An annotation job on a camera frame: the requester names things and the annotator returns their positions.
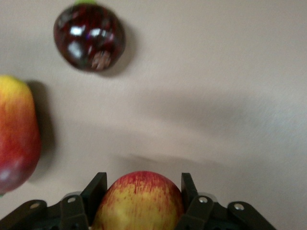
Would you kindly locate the red yellow apple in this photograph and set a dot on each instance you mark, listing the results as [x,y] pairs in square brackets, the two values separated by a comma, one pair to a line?
[139,203]

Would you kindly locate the dark purple mangosteen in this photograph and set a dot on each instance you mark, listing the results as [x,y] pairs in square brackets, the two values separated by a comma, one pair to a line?
[88,38]

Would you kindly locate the red yellow mango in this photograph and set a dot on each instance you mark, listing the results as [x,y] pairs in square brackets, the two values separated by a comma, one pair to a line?
[16,134]

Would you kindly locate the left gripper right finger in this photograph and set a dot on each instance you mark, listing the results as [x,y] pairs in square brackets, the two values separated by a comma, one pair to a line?
[188,189]

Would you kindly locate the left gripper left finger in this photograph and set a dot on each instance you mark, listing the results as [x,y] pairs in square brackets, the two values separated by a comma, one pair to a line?
[96,191]

